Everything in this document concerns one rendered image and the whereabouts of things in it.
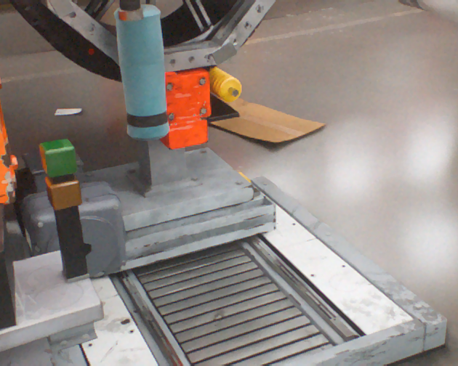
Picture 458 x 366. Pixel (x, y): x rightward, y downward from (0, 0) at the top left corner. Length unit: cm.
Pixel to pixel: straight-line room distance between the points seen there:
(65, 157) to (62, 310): 21
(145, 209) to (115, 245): 32
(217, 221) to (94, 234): 47
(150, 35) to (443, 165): 142
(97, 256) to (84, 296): 39
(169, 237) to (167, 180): 17
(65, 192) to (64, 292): 15
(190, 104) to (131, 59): 24
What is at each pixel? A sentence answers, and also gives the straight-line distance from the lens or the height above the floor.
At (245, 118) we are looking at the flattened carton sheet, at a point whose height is 1.
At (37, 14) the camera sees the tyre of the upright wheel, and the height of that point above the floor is 71.
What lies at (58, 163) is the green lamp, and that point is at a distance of 94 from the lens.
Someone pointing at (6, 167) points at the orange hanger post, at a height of 58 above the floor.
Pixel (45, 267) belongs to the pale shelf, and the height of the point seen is 45.
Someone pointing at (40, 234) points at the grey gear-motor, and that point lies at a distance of 134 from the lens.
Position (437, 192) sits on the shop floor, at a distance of 230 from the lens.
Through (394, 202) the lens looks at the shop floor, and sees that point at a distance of 221.
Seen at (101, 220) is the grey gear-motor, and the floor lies 37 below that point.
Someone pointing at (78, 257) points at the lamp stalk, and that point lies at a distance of 101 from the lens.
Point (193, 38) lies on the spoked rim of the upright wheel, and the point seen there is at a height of 62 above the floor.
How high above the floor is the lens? 101
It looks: 26 degrees down
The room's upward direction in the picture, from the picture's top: 2 degrees counter-clockwise
